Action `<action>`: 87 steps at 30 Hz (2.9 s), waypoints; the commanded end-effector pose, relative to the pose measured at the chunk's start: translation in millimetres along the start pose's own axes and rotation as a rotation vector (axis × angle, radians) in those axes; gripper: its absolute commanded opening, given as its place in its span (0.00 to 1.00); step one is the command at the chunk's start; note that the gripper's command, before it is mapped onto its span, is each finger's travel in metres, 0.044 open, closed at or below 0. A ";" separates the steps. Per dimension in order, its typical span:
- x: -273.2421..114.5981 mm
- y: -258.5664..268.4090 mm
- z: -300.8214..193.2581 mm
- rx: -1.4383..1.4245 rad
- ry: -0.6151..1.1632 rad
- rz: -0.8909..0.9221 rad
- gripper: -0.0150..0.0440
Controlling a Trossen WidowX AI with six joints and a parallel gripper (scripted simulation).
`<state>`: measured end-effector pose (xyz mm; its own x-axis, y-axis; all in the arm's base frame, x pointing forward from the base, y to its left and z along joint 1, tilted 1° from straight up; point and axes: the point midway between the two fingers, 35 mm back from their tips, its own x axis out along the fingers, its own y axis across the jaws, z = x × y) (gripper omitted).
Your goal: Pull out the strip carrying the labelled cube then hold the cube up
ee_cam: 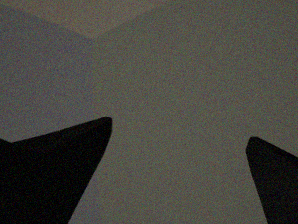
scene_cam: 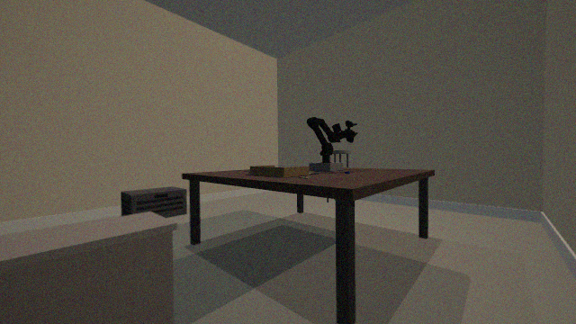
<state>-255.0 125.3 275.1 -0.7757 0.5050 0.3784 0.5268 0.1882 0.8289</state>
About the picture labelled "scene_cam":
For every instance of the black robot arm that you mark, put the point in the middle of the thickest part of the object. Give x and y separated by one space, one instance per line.
335 136

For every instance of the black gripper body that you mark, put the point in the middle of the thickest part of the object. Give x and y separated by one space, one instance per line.
348 124

